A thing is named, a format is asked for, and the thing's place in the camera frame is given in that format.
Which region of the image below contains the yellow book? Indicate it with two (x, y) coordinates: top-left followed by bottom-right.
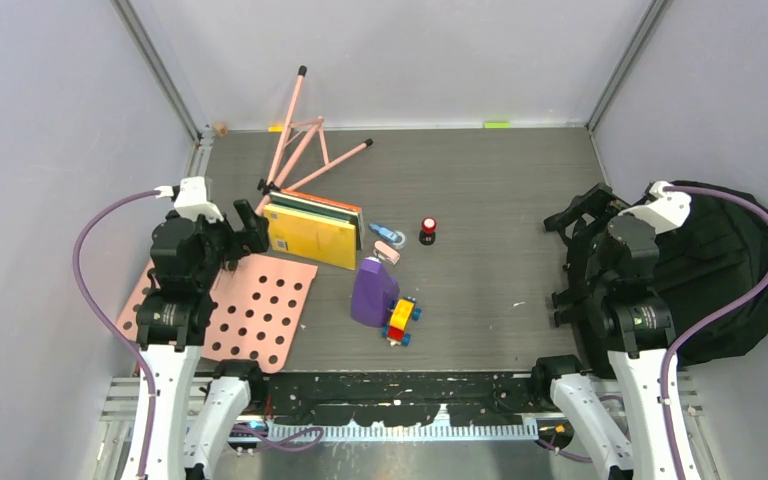
(264, 203), (357, 270)

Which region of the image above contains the black backpack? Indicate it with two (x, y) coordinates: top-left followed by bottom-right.
(558, 194), (768, 378)

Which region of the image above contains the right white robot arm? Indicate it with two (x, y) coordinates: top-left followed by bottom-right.
(530, 181), (700, 479)

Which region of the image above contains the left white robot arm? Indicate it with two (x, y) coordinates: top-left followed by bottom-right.
(122, 200), (268, 479)

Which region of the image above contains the dark green book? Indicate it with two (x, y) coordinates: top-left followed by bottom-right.
(270, 190), (365, 251)

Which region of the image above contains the pink perforated stand board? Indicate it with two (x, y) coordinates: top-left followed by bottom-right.
(114, 253), (320, 375)

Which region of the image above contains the pink tripod stand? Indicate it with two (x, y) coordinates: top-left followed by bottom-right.
(255, 64), (374, 215)

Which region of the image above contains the orange book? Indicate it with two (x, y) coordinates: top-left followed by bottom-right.
(281, 190), (364, 227)

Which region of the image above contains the purple stapler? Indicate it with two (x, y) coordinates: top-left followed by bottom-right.
(350, 257), (400, 328)

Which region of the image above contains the pink eraser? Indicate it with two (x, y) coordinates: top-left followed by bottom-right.
(373, 241), (401, 265)

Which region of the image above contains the blue correction tape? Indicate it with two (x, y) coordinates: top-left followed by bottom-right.
(369, 223), (406, 250)

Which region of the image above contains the red cap black bottle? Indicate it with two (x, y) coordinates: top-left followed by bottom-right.
(418, 217), (437, 246)

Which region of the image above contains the colourful toy block car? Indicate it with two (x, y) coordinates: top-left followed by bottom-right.
(381, 297), (422, 346)

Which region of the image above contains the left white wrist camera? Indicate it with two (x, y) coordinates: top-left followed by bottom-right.
(173, 176), (223, 223)

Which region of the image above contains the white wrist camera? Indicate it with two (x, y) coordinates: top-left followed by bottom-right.
(173, 176), (223, 223)
(620, 181), (692, 235)

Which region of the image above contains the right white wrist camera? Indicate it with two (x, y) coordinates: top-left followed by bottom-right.
(620, 181), (692, 235)

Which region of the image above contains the aluminium frame rail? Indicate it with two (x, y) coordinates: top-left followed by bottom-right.
(93, 377), (722, 479)

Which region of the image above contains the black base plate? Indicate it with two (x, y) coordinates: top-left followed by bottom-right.
(242, 371), (563, 427)

